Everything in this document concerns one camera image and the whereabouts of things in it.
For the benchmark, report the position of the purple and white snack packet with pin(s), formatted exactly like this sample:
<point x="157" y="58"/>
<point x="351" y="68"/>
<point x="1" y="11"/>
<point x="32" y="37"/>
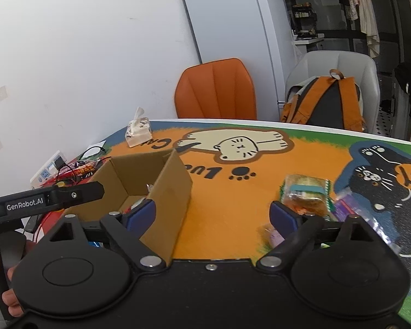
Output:
<point x="346" y="209"/>

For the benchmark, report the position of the white refrigerator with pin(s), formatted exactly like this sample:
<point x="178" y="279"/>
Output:
<point x="233" y="41"/>

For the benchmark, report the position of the grey chair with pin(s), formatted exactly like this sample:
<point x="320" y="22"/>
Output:
<point x="328" y="61"/>

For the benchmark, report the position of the orange chair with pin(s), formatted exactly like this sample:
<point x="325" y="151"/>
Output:
<point x="215" y="89"/>

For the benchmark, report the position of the green pastry packet teal band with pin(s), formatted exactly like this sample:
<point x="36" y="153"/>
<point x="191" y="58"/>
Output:
<point x="308" y="183"/>

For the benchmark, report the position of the person's left hand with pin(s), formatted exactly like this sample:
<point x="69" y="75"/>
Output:
<point x="13" y="301"/>

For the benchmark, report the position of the red sausage snack packet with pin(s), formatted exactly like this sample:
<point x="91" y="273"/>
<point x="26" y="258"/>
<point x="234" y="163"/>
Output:
<point x="85" y="169"/>

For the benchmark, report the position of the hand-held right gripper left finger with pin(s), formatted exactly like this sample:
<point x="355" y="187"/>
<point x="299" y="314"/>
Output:
<point x="142" y="216"/>

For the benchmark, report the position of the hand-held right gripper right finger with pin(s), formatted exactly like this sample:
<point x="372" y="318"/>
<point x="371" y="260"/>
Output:
<point x="282" y="219"/>

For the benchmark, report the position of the orange and grey backpack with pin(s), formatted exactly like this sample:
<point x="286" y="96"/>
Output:
<point x="328" y="106"/>

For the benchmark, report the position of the white hanging garment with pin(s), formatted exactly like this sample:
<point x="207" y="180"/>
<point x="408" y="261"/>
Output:
<point x="368" y="17"/>

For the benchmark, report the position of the white power strip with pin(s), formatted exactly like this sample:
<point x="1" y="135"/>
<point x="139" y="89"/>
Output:
<point x="46" y="171"/>

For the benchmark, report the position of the pink snack packet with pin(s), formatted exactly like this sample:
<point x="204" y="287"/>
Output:
<point x="272" y="236"/>

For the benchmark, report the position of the tissue pack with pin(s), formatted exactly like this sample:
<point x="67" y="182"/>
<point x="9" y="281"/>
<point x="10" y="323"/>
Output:
<point x="138" y="132"/>

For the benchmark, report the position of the dark hanging garment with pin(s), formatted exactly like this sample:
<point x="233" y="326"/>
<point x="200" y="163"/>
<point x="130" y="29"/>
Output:
<point x="407" y="75"/>

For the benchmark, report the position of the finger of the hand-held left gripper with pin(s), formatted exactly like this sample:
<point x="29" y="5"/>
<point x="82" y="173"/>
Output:
<point x="85" y="193"/>

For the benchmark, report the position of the printed cat table mat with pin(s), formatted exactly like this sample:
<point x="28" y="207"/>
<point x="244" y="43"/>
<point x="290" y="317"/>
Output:
<point x="209" y="205"/>

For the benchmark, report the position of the brown cardboard box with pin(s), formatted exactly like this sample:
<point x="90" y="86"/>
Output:
<point x="171" y="205"/>

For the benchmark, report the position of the kitchen rack with jars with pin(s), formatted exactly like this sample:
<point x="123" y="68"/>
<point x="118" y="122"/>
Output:
<point x="306" y="20"/>

